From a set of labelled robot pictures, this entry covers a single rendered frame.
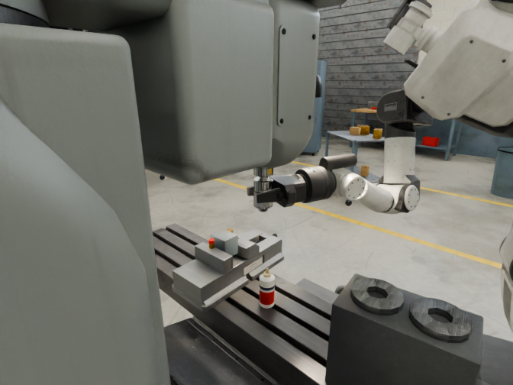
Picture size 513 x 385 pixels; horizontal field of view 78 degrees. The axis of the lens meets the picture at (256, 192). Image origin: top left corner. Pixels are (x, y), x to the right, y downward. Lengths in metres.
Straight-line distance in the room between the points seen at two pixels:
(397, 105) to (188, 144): 0.75
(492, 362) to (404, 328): 0.91
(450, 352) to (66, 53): 0.59
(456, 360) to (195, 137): 0.49
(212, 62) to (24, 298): 0.34
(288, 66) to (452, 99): 0.48
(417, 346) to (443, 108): 0.60
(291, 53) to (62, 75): 0.41
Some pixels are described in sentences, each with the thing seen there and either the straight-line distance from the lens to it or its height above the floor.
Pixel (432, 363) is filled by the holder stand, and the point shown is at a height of 1.08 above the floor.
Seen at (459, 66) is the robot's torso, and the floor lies 1.52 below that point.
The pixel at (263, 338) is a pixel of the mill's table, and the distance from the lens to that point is 0.80.
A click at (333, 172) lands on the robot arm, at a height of 1.27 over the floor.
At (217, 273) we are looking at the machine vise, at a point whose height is 1.00.
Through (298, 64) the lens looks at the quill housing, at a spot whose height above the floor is 1.51.
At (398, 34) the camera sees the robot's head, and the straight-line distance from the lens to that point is 0.97.
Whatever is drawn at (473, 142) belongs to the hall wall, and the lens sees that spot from 8.19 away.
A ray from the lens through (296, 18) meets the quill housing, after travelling 0.64.
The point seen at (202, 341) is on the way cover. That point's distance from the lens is 0.90.
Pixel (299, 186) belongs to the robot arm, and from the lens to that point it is 0.75.
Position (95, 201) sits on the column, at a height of 1.38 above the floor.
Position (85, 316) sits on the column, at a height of 1.27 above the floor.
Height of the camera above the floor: 1.48
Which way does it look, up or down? 19 degrees down
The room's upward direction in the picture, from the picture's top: straight up
